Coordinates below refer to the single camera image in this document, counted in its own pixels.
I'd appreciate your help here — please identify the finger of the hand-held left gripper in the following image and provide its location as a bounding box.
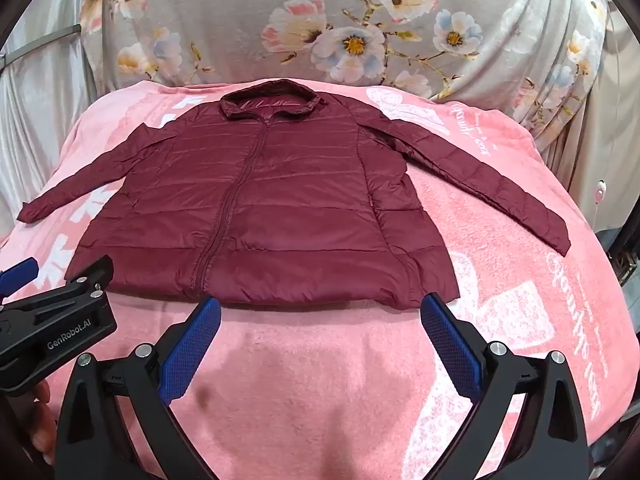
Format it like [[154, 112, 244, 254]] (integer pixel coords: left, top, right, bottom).
[[0, 257, 40, 306], [65, 255, 116, 295]]

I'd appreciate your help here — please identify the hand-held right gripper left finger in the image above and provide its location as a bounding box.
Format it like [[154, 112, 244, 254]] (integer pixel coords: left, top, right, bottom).
[[54, 296, 222, 480]]

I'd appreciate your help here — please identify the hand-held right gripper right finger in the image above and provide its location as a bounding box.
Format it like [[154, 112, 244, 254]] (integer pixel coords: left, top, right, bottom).
[[421, 292, 592, 480]]

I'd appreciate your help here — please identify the maroon puffer jacket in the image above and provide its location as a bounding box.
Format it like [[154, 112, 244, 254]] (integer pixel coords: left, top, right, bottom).
[[16, 78, 572, 312]]

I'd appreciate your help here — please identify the person's left hand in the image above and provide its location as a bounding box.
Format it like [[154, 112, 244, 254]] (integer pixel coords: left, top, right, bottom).
[[27, 377, 58, 463]]

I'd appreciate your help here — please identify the pink printed blanket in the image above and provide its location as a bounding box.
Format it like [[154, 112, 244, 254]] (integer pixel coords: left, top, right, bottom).
[[0, 78, 635, 480]]

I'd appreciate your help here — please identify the white curtain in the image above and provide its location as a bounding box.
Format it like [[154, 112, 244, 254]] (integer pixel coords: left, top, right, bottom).
[[0, 0, 118, 238]]

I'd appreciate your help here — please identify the grey floral bed sheet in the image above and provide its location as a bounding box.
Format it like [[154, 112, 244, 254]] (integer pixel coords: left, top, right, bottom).
[[75, 0, 613, 133]]

